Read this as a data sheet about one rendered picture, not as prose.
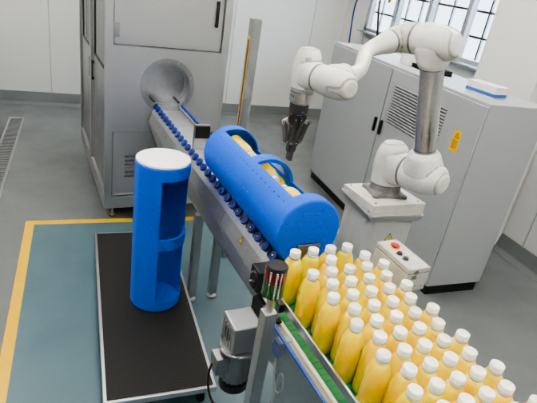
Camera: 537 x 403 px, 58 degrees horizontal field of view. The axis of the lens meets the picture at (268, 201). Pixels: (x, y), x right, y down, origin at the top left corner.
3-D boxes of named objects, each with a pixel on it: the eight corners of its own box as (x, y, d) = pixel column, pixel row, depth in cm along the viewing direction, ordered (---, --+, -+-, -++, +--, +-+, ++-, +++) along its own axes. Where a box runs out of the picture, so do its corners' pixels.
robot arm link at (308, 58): (283, 84, 186) (305, 93, 177) (290, 42, 179) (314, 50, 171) (304, 84, 193) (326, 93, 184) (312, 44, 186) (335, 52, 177)
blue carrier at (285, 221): (248, 174, 269) (257, 125, 257) (330, 261, 200) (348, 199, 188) (200, 175, 256) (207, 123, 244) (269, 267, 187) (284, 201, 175)
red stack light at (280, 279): (280, 271, 139) (282, 260, 137) (289, 285, 134) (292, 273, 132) (260, 274, 136) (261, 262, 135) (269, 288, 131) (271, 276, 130)
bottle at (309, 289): (307, 313, 173) (318, 269, 165) (316, 327, 167) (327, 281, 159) (288, 316, 171) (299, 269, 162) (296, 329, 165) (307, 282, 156)
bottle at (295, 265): (299, 301, 179) (309, 257, 171) (286, 308, 174) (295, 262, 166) (285, 291, 184) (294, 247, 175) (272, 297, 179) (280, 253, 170)
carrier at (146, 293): (123, 308, 273) (173, 315, 274) (127, 165, 235) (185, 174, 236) (137, 279, 299) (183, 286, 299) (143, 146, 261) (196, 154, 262)
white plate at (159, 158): (129, 162, 235) (129, 165, 236) (184, 171, 236) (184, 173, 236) (144, 144, 260) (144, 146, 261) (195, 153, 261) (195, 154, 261)
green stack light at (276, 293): (276, 285, 141) (280, 272, 139) (287, 299, 136) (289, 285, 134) (257, 289, 138) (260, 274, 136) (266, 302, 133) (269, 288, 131)
